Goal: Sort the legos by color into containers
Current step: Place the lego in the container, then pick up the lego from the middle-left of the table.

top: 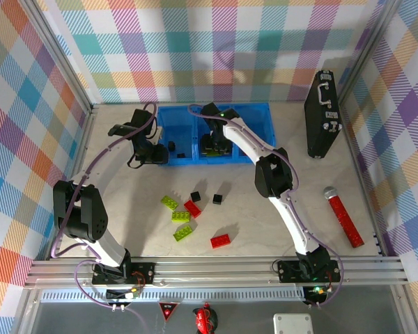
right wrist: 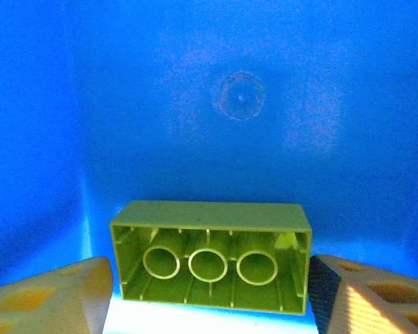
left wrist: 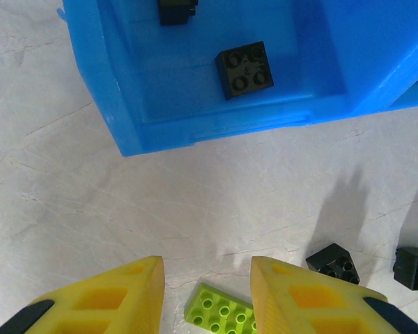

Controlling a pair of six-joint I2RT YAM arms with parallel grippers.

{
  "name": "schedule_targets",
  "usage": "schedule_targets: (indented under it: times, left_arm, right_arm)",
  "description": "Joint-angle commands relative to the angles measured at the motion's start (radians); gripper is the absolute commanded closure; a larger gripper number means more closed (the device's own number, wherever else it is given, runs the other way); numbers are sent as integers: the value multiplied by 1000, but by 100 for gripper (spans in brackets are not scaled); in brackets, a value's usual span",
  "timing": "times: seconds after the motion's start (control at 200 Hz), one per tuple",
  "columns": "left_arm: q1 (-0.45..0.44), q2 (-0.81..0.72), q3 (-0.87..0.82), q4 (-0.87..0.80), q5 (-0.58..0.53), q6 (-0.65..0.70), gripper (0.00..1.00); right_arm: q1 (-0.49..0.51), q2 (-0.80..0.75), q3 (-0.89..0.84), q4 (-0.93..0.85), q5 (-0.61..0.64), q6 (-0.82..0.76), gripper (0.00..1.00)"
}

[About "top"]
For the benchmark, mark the black square lego brick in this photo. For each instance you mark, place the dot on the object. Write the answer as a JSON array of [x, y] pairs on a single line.
[[195, 196], [181, 155], [217, 199], [171, 145]]

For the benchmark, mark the red lego brick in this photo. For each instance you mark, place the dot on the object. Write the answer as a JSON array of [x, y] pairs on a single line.
[[221, 241], [192, 208]]

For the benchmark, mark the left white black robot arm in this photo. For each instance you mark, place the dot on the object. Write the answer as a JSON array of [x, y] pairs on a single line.
[[80, 212]]

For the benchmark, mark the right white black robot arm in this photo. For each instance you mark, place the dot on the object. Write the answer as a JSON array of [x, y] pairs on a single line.
[[292, 222]]

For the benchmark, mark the blue three-compartment bin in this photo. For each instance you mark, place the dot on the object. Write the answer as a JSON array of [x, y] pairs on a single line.
[[183, 134]]

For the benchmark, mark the black briefcase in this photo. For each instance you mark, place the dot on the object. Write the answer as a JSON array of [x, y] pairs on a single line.
[[320, 128]]

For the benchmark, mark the red glitter toy microphone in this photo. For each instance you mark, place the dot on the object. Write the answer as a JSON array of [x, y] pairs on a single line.
[[345, 219]]

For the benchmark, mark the left small control board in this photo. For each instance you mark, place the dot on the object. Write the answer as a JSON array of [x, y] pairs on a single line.
[[120, 295]]

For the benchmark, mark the small control board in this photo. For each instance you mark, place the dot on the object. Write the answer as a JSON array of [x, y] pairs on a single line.
[[313, 295], [120, 295]]

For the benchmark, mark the red triangle sign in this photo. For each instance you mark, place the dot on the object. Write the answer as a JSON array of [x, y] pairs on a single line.
[[168, 309]]

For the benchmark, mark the red black round gadget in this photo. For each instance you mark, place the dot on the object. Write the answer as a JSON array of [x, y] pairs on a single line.
[[205, 318]]

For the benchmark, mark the right small control board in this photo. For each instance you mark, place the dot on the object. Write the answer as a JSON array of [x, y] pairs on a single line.
[[313, 295]]

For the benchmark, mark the white square box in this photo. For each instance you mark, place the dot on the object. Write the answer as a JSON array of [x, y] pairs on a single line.
[[292, 323]]

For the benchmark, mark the aluminium side rail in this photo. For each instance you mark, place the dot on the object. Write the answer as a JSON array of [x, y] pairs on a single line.
[[364, 174], [87, 130]]

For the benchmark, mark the aluminium frame post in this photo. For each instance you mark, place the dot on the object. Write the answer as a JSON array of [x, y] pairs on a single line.
[[367, 52], [64, 59]]

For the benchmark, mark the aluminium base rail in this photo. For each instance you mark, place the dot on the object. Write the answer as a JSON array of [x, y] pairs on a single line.
[[212, 271]]

